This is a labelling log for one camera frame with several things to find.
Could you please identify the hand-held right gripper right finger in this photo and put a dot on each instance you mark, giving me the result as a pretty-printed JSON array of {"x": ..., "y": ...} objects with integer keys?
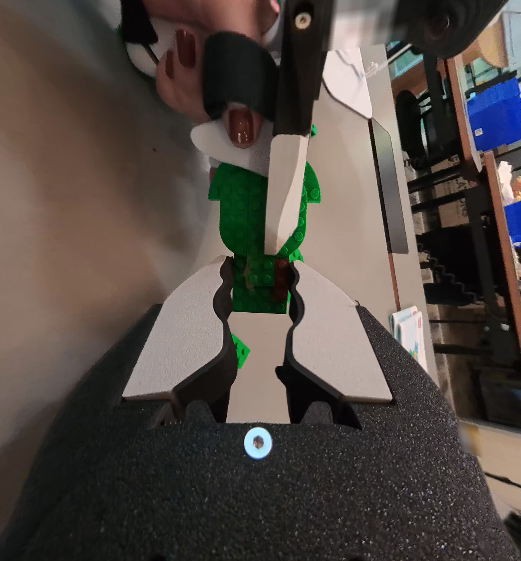
[{"x": 337, "y": 342}]

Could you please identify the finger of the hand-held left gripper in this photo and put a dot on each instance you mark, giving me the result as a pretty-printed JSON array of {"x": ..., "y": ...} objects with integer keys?
[{"x": 286, "y": 188}]

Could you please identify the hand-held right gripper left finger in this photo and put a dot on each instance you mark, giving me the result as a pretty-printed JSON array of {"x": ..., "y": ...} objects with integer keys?
[{"x": 179, "y": 342}]

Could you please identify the green lego plate assembly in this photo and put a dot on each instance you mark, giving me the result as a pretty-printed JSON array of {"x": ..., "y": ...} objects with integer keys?
[{"x": 238, "y": 210}]

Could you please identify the small rectangular green lego plate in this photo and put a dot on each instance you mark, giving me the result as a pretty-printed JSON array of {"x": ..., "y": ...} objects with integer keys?
[{"x": 241, "y": 350}]

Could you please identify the lego instruction booklet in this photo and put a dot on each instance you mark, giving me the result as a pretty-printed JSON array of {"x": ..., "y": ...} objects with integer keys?
[{"x": 409, "y": 337}]

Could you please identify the person's left hand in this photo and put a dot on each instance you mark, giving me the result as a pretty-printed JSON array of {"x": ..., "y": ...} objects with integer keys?
[{"x": 177, "y": 87}]

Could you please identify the white document stand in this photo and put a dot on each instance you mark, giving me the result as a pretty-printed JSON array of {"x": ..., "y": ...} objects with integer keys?
[{"x": 348, "y": 87}]

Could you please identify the black flat pad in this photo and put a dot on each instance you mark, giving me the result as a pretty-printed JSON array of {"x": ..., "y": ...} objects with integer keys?
[{"x": 389, "y": 188}]

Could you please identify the black office chair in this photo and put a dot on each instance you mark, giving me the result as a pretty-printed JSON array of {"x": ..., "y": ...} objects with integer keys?
[{"x": 409, "y": 127}]

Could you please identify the wooden table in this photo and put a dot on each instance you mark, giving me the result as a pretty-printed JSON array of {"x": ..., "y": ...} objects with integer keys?
[{"x": 508, "y": 263}]

